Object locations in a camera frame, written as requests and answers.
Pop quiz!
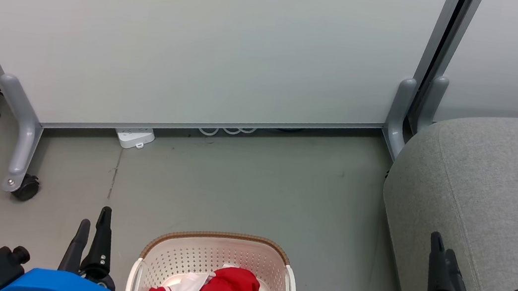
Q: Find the coiled white cable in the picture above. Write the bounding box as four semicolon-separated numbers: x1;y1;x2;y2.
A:
197;119;259;143

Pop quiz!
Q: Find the grey partition foot with caster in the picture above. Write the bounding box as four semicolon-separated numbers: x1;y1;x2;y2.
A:
0;73;51;197

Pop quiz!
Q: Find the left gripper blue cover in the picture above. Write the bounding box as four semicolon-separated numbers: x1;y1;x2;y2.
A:
0;194;126;291

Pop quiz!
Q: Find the white power strip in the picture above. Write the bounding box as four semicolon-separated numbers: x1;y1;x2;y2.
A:
113;124;157;152

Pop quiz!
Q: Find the wide white partition panel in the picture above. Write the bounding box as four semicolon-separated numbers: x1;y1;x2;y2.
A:
0;0;461;180

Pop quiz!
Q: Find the grey fabric sofa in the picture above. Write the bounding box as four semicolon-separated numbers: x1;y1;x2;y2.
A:
369;97;518;291

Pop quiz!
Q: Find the black caster wheel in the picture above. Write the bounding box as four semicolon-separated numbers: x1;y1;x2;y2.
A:
11;172;42;204

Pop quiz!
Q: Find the cream perforated laundry basket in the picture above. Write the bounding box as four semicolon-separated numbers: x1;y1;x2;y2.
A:
125;220;305;291

